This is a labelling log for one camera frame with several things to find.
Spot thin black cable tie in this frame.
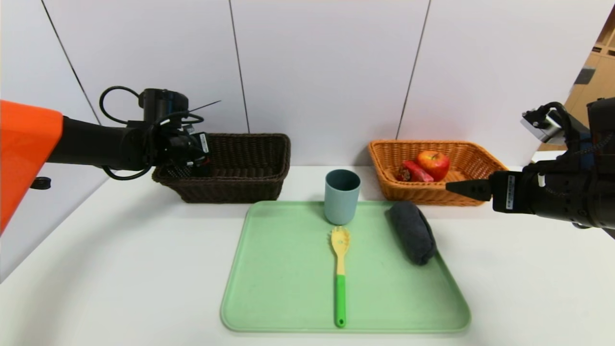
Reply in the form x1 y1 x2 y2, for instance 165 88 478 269
185 100 221 116

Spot wooden cabinet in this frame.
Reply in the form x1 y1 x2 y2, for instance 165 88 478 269
538 7 615 152

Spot orange wicker basket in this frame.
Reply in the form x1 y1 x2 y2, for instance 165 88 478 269
368 140 510 206

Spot blue-grey plastic cup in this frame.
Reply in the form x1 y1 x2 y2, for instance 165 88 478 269
324 169 361 226

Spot dark grey towel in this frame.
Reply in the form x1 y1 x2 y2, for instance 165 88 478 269
388 201 437 266

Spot dark brown wicker basket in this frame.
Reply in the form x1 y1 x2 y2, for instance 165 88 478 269
153 134 292 204

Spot red juice carton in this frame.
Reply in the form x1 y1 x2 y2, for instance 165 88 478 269
396 160 434 183

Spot yellow green pasta spoon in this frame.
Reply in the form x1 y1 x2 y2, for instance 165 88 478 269
330 226 350 329

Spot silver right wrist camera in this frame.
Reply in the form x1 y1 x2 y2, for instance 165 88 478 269
520 107 565 144

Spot light green plastic tray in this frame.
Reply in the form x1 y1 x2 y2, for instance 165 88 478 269
221 200 471 333

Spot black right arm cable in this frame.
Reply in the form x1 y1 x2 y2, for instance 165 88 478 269
538 102 583 145

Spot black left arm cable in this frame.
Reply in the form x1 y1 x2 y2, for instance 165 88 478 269
99 86 143 126

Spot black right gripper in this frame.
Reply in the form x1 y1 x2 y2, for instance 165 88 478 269
445 164 587 225

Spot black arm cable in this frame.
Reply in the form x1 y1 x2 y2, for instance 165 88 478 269
538 102 583 145
99 86 143 126

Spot red apple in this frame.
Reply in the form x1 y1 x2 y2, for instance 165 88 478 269
416 150 450 182

